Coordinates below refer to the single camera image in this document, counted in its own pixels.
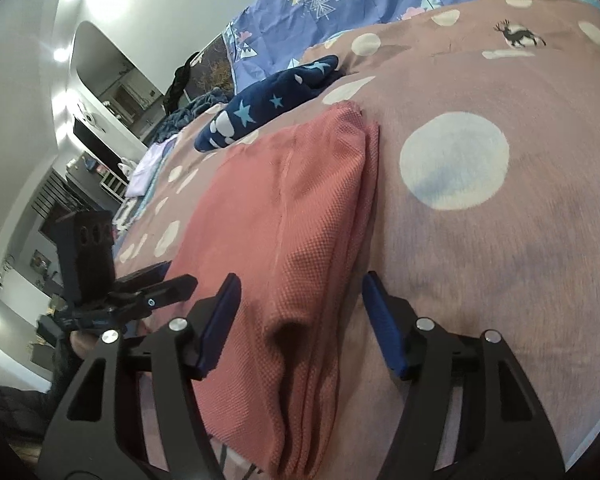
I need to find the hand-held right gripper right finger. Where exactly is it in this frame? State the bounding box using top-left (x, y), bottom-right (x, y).
top-left (361, 270), bottom-right (566, 480)

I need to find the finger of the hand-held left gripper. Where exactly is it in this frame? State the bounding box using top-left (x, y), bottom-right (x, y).
top-left (107, 275), bottom-right (199, 318)
top-left (111, 260), bottom-right (173, 293)

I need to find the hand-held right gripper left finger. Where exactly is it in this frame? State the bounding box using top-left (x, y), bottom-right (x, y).
top-left (34, 272), bottom-right (242, 480)

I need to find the pink knit shirt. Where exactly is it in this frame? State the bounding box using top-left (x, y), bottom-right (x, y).
top-left (157, 101), bottom-right (381, 479)

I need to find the person's left hand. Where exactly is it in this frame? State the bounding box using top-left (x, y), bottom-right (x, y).
top-left (70, 332), bottom-right (104, 362)

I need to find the white cloth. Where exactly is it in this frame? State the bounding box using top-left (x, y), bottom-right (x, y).
top-left (126, 140), bottom-right (177, 199)

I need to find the white counter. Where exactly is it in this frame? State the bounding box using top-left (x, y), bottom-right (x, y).
top-left (70, 100), bottom-right (149, 162)

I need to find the teal knit blanket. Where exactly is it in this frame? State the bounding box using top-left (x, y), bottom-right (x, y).
top-left (152, 87), bottom-right (236, 143)

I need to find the person's dark jacket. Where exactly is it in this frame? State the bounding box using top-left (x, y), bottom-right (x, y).
top-left (0, 377), bottom-right (54, 442)

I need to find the dark hanging garment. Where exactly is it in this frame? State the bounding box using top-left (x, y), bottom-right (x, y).
top-left (164, 51), bottom-right (201, 116)

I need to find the navy star print cloth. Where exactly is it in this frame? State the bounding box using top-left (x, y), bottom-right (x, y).
top-left (194, 55), bottom-right (346, 153)

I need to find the dark wall poster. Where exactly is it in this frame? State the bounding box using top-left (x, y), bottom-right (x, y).
top-left (187, 35), bottom-right (236, 102)

